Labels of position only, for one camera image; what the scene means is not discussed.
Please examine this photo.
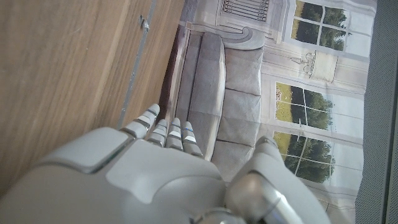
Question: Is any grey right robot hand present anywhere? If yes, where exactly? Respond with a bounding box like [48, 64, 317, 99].
[0, 103, 332, 224]

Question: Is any printed living room backdrop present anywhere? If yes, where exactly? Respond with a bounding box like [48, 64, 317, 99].
[158, 0, 379, 224]

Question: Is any small metal table screw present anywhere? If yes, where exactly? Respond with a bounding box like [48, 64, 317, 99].
[139, 14, 150, 32]

